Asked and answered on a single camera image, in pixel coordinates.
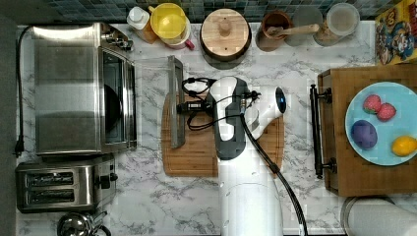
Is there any yellow funnel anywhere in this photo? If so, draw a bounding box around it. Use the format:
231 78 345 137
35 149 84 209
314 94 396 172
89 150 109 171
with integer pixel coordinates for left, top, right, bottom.
149 3 187 39

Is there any bamboo cutting board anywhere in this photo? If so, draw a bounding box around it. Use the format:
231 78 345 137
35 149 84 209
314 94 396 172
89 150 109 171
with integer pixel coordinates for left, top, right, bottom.
161 95 284 177

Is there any clear lidded glass jar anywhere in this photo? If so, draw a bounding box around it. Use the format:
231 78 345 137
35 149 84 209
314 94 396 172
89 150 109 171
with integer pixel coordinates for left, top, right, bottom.
313 3 360 46

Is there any round wooden lid container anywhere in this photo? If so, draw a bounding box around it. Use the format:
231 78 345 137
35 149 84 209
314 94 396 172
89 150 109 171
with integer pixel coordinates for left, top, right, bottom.
200 9 252 62

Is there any colourful cereal box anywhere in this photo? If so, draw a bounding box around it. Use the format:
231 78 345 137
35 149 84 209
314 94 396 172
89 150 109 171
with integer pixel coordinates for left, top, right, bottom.
375 0 417 65

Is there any red strawberry toy left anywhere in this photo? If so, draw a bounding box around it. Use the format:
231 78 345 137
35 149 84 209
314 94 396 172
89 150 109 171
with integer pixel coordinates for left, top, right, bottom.
363 94 382 114

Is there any red strawberry toy right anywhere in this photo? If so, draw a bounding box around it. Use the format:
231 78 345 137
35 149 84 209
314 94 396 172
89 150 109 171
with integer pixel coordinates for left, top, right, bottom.
377 102 396 122

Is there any purple toy fruit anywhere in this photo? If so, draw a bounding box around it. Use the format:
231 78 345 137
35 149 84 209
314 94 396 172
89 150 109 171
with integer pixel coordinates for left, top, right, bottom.
350 120 378 149

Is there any red strawberry toy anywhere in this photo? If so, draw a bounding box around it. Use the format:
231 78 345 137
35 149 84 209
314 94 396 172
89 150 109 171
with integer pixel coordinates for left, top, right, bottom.
363 94 382 114
377 102 396 122

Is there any black oven power cord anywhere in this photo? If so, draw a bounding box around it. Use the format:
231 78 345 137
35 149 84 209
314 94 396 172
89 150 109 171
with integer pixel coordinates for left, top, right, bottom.
13 26 32 158

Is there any wooden tray with black handle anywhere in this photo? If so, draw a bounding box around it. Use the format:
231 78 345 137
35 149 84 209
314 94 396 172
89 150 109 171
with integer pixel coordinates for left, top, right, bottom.
311 64 417 197

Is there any stainless steel toaster oven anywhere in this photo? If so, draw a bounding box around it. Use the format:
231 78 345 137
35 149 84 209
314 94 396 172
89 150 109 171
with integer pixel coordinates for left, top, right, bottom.
33 23 137 155

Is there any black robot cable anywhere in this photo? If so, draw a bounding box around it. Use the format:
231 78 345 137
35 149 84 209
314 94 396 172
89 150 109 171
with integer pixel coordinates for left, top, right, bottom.
181 77 309 236

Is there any brown cup with wooden spoon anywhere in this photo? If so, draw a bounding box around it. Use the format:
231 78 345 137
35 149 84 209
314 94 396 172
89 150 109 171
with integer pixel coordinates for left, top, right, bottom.
255 11 320 52

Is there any grey round lid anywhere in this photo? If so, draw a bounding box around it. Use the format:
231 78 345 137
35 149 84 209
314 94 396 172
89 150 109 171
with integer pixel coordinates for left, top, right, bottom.
284 6 324 47

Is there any light blue plate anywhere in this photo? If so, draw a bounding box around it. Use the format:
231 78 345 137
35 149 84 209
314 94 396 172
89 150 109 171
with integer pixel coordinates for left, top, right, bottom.
345 82 417 166

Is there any white round pot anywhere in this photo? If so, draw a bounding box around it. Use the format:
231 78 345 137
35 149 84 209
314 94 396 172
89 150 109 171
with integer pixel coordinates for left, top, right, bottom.
340 197 417 236

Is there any shiny metal kettle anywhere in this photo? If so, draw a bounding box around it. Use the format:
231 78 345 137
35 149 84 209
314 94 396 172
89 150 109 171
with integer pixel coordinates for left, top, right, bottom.
56 211 112 236

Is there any yellow lemon toy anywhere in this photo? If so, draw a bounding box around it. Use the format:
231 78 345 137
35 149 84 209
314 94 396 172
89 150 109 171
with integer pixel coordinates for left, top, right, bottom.
391 136 417 156

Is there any white cap bottle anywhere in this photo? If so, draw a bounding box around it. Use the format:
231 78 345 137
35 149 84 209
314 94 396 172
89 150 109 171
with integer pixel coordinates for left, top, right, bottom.
127 7 158 44

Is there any pink mug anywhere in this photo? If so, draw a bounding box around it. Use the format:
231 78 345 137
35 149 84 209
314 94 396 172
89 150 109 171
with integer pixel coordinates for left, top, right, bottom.
167 21 195 50

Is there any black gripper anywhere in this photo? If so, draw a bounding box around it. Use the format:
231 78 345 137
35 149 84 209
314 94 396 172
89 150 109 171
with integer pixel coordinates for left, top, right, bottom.
176 100 211 114

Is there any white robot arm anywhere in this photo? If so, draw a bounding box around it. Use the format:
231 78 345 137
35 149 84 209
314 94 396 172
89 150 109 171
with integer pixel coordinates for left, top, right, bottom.
179 76 286 236

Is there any stainless steel two-slot toaster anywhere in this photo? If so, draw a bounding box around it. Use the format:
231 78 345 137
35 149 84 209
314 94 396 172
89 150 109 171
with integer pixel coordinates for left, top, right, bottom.
15 154 118 213

